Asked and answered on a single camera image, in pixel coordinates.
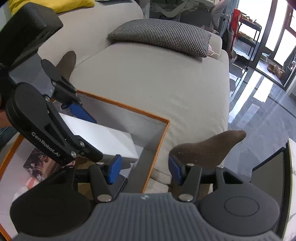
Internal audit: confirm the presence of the white box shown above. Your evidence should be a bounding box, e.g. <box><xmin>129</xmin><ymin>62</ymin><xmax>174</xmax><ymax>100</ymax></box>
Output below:
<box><xmin>60</xmin><ymin>113</ymin><xmax>139</xmax><ymax>163</ymax></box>

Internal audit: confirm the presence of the small brown cardboard box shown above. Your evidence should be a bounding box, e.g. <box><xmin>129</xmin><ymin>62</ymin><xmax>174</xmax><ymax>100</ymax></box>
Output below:
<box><xmin>74</xmin><ymin>156</ymin><xmax>95</xmax><ymax>183</ymax></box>

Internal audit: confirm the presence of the person's left hand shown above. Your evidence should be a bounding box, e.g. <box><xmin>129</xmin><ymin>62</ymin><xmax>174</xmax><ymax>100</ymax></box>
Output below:
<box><xmin>0</xmin><ymin>110</ymin><xmax>12</xmax><ymax>128</ymax></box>

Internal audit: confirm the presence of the left brown sock foot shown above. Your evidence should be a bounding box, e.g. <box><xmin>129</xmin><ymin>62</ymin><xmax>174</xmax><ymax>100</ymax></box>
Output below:
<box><xmin>56</xmin><ymin>51</ymin><xmax>76</xmax><ymax>81</ymax></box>

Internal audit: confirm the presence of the brown sock foot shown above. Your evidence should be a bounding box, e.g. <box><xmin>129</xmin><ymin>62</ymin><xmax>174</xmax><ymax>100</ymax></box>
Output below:
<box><xmin>169</xmin><ymin>129</ymin><xmax>247</xmax><ymax>195</ymax></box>
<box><xmin>56</xmin><ymin>51</ymin><xmax>76</xmax><ymax>81</ymax></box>

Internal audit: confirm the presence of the right brown sock foot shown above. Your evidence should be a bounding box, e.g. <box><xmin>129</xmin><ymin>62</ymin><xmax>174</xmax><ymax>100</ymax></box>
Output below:
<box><xmin>169</xmin><ymin>129</ymin><xmax>247</xmax><ymax>195</ymax></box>

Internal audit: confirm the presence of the yellow pillow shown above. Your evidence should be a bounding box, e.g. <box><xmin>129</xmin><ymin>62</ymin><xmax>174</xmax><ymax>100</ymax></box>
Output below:
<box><xmin>9</xmin><ymin>0</ymin><xmax>95</xmax><ymax>15</ymax></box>

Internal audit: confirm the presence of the orange storage box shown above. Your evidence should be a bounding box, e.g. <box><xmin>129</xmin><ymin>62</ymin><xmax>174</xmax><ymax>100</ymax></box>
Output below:
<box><xmin>1</xmin><ymin>91</ymin><xmax>170</xmax><ymax>240</ymax></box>

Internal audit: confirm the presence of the beige fabric sofa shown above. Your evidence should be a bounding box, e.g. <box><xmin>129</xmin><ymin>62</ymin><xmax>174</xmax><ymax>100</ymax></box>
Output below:
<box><xmin>38</xmin><ymin>1</ymin><xmax>230</xmax><ymax>193</ymax></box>

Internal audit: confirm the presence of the grey houndstooth cushion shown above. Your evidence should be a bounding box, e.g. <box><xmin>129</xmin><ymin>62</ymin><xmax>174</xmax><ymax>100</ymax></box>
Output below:
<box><xmin>108</xmin><ymin>19</ymin><xmax>211</xmax><ymax>58</ymax></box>

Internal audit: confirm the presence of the cluttered grey side table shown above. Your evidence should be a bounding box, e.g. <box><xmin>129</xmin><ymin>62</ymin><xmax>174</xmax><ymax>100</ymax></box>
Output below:
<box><xmin>150</xmin><ymin>1</ymin><xmax>219</xmax><ymax>18</ymax></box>

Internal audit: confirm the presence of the black metal shelf rack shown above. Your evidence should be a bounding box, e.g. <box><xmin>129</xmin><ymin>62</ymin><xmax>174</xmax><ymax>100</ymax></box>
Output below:
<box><xmin>234</xmin><ymin>12</ymin><xmax>262</xmax><ymax>71</ymax></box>

